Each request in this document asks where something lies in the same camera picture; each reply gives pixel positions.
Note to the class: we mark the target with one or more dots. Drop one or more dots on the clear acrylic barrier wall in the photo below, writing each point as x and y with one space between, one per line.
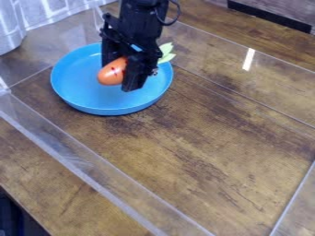
159 217

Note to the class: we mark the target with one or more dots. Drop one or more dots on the white curtain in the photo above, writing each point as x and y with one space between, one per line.
24 15

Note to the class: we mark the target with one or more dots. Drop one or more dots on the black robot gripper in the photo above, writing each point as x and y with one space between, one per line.
138 26

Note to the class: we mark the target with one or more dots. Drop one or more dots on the orange toy carrot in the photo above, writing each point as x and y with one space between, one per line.
111 73

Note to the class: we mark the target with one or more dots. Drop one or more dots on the blue round tray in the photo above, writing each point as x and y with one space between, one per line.
74 81

